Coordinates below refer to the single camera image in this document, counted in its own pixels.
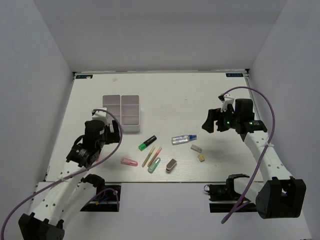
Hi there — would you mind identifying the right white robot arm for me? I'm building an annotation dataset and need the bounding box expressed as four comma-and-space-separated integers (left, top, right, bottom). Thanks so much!
202, 94, 307, 219

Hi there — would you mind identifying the yellow highlighter pen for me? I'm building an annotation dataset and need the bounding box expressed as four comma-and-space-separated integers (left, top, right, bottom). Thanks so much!
141, 146, 155, 168

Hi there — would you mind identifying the clear blue spray bottle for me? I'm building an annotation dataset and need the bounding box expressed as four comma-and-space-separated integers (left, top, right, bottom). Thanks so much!
171, 134, 197, 145

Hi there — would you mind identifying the brown white stamp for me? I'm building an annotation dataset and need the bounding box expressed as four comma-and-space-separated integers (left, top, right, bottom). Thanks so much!
165, 158, 177, 173

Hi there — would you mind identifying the green black highlighter marker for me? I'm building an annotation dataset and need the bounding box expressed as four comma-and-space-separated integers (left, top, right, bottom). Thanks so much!
138, 135, 157, 151

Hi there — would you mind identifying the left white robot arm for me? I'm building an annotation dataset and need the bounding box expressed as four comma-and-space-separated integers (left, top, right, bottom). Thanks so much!
18, 119, 123, 240

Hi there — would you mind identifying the right white compartment organizer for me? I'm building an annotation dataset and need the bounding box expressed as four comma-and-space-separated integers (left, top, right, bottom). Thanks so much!
120, 95, 141, 133

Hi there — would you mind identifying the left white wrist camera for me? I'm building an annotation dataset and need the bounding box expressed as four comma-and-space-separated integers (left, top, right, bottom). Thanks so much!
91, 107, 108, 125

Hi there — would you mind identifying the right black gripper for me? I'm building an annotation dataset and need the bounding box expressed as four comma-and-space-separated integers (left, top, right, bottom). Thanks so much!
202, 105, 240, 133

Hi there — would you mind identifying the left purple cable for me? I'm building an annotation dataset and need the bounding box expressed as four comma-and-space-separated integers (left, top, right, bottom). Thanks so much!
0, 109, 124, 240

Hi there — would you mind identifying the small yellow eraser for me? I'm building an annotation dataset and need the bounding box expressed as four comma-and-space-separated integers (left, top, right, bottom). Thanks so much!
197, 154, 205, 162

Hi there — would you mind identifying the white dirty eraser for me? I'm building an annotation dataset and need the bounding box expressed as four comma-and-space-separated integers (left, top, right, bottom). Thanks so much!
190, 144, 202, 153

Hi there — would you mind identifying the right blue table label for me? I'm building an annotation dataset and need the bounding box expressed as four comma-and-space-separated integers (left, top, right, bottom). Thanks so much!
225, 72, 244, 78

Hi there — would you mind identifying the green correction tape dispenser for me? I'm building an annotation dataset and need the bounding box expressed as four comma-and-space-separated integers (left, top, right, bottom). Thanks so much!
147, 157, 161, 174

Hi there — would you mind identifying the left white compartment organizer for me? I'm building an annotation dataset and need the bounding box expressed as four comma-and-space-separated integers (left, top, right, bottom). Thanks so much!
102, 94, 121, 123

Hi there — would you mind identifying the left blue table label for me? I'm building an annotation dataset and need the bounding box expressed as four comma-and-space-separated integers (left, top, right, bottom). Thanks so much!
75, 74, 93, 79

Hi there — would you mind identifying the purple cable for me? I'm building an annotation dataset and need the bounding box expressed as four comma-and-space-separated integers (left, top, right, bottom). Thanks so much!
220, 86, 276, 225
0, 109, 124, 240

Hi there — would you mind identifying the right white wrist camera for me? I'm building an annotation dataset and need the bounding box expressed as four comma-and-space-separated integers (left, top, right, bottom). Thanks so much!
218, 93, 235, 113

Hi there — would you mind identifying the white compartment organizer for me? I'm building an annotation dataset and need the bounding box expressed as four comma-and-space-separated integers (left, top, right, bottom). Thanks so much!
120, 95, 141, 133
102, 94, 121, 123

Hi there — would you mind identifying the blue table label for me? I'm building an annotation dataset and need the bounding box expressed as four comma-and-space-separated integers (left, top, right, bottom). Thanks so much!
225, 72, 244, 78
75, 74, 93, 79

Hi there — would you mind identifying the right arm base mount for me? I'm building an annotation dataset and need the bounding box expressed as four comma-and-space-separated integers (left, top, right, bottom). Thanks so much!
203, 184, 241, 213

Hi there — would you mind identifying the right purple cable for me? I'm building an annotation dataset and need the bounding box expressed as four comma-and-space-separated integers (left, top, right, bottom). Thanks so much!
220, 86, 276, 225

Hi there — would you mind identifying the orange highlighter pen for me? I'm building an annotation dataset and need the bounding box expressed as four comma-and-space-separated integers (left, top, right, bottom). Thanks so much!
147, 147, 162, 167

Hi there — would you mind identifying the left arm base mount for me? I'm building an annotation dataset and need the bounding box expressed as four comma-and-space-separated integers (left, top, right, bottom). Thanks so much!
80, 184, 122, 213

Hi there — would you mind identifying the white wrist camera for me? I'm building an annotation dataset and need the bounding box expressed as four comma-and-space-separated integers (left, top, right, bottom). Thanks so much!
218, 93, 235, 113
91, 107, 108, 125

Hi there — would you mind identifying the pink correction tape dispenser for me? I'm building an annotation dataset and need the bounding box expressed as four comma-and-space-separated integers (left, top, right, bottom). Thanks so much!
120, 157, 138, 167

